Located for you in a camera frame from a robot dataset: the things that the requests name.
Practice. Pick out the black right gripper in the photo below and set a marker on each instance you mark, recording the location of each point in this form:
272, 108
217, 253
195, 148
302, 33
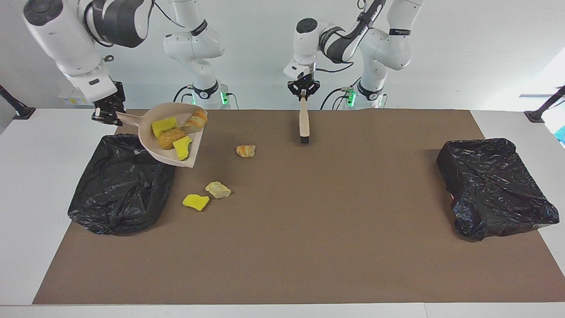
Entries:
112, 99

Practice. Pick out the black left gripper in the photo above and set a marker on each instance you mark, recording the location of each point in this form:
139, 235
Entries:
303, 86

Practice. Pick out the beige brush black bristles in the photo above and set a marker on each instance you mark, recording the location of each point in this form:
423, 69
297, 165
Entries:
304, 123

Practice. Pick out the beige plastic dustpan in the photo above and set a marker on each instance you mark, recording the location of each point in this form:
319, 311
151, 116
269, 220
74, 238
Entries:
148, 145

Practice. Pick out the yellow sponge piece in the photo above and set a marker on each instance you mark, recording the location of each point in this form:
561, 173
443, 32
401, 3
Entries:
196, 202
163, 126
182, 148

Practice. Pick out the brown bread nugget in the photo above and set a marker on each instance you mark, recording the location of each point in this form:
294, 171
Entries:
170, 139

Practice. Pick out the striped bread roll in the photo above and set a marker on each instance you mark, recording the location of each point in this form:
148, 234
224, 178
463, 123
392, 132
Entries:
195, 121

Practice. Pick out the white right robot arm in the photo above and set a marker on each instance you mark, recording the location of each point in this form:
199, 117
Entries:
66, 39

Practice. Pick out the bin with black bag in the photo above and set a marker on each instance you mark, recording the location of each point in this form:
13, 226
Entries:
494, 185
119, 190

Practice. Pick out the green lit base module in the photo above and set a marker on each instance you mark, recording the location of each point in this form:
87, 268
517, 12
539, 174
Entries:
225, 96
351, 98

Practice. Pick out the striped croissant piece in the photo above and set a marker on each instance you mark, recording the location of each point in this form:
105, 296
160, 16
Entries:
245, 151

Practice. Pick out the pale crumpled bread piece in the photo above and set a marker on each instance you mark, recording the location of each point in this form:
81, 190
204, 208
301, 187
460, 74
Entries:
218, 190

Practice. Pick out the brown table mat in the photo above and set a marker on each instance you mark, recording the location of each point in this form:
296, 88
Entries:
265, 274

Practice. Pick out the teal object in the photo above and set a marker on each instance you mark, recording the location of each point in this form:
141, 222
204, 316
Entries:
561, 134

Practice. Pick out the white wall box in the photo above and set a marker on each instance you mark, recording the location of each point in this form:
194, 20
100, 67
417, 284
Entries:
70, 100

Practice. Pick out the black camera stand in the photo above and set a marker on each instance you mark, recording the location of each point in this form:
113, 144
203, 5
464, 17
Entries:
540, 112
17, 108

